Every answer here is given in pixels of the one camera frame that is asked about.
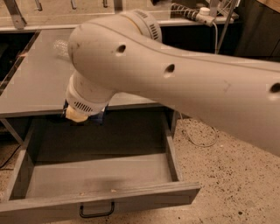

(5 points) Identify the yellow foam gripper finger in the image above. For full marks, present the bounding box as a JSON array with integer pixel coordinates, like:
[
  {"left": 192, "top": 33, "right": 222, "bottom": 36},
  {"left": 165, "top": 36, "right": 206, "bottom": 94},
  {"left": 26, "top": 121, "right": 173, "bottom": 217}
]
[{"left": 66, "top": 106, "right": 88, "bottom": 123}]

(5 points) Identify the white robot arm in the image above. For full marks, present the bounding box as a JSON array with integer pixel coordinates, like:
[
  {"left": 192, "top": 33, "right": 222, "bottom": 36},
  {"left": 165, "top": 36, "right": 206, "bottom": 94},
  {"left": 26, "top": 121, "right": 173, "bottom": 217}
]
[{"left": 66, "top": 10, "right": 280, "bottom": 156}]

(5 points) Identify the grey counter cabinet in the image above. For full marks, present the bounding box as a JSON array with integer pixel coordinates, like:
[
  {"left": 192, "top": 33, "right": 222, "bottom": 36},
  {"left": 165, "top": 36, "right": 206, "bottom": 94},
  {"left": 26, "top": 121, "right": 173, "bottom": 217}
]
[{"left": 0, "top": 28, "right": 179, "bottom": 147}]

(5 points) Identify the open grey top drawer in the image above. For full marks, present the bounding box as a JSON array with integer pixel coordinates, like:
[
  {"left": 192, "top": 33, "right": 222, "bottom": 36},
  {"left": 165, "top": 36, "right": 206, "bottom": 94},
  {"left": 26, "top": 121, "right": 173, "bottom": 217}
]
[{"left": 0, "top": 108, "right": 200, "bottom": 224}]

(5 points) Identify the clear bottle red label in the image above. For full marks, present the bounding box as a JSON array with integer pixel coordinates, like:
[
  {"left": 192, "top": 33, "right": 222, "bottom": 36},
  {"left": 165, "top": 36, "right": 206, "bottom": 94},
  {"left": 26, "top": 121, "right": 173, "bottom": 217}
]
[{"left": 53, "top": 39, "right": 68, "bottom": 58}]

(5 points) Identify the white power strip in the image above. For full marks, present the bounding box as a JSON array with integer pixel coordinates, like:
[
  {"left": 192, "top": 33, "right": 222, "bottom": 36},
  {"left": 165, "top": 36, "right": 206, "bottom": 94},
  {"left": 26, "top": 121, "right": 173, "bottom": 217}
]
[{"left": 170, "top": 3, "right": 216, "bottom": 27}]

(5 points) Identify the black floor cable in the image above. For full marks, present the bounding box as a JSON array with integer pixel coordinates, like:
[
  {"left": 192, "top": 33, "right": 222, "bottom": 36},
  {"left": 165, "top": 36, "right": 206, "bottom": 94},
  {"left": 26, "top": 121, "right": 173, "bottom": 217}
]
[{"left": 0, "top": 143, "right": 22, "bottom": 170}]

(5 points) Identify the black drawer handle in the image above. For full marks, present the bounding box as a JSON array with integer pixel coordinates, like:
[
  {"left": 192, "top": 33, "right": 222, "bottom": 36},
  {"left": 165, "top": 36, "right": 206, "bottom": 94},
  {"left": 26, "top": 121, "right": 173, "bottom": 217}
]
[{"left": 79, "top": 202, "right": 115, "bottom": 219}]

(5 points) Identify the grey metal rail frame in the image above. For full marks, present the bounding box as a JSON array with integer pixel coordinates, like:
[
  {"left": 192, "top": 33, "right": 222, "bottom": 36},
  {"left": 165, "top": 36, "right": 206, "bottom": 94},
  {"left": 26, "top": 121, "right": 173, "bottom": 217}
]
[{"left": 0, "top": 0, "right": 241, "bottom": 32}]

